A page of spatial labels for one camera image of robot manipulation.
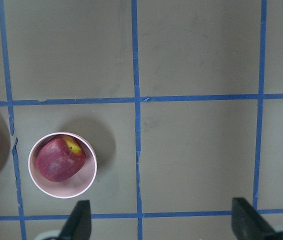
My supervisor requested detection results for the pink bowl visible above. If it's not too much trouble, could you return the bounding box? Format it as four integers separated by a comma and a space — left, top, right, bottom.
28, 132, 97, 199

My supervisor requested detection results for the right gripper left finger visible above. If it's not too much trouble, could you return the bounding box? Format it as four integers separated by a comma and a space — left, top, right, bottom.
57, 200, 92, 240

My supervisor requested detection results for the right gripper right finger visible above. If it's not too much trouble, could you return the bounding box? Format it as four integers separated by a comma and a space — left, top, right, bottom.
231, 197, 282, 240

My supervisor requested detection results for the red apple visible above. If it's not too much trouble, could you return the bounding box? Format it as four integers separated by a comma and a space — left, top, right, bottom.
35, 134, 86, 182

